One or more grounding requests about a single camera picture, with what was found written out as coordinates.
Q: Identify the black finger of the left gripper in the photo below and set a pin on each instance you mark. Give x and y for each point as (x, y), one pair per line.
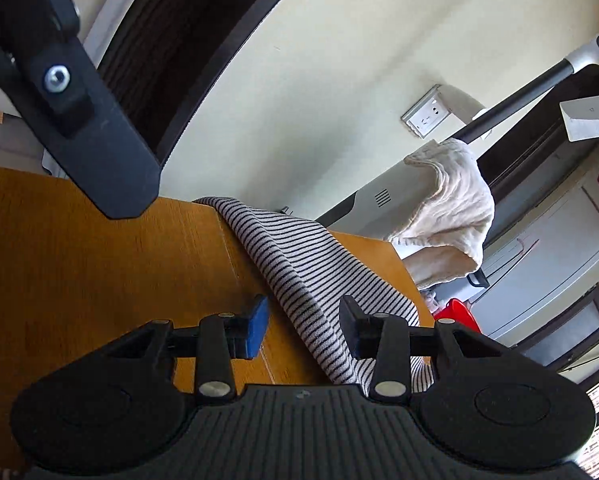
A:
(51, 81)

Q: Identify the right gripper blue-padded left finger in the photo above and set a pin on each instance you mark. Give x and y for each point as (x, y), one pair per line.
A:
(216, 342)

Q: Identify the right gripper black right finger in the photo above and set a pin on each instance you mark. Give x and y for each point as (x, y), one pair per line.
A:
(391, 342)

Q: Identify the grey striped knit garment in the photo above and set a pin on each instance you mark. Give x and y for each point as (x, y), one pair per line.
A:
(67, 291)

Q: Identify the red plastic bucket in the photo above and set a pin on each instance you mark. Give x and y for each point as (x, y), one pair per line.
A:
(457, 311)

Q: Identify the cream towel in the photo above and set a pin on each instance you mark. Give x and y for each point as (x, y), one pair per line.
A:
(444, 234)

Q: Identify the white floor washer vacuum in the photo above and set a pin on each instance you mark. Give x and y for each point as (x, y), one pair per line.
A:
(381, 208)

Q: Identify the white paper tag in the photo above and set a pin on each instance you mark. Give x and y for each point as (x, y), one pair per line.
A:
(581, 118)

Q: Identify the wall power socket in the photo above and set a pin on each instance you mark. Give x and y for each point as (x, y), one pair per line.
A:
(426, 114)

